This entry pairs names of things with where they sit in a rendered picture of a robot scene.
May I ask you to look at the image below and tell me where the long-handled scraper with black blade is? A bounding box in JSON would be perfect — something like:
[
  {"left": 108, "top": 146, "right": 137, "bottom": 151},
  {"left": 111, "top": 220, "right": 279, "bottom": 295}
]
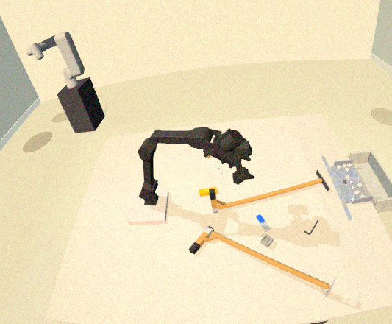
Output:
[{"left": 209, "top": 170, "right": 329, "bottom": 213}]

